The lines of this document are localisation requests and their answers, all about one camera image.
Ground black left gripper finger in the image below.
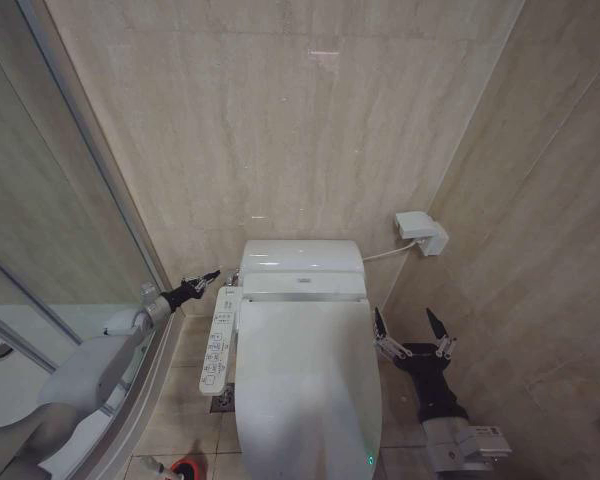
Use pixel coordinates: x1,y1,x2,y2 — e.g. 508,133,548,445
191,275,220,297
181,268,222,288

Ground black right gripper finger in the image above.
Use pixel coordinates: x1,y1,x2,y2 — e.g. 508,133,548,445
372,305,407,361
425,307,458,359

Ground white toilet seat lid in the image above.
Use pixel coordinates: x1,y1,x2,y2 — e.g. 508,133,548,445
234,296,384,480

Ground white toilet bidet unit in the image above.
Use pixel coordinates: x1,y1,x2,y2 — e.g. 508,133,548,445
238,239,368,302

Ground red black toilet brush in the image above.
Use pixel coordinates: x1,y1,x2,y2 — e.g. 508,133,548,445
138,438,207,480

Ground white bidet control panel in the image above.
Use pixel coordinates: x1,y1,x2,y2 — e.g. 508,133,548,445
197,285,242,398

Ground metal floor drain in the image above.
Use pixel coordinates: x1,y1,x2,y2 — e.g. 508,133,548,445
209,381,239,415

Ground white power cord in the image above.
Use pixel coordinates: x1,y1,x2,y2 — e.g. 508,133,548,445
361,239,422,263

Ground white wall outlet box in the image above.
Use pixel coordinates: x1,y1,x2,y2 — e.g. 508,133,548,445
393,210,450,258

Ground glass shower enclosure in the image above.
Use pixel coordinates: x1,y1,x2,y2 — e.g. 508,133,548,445
0,0,182,480

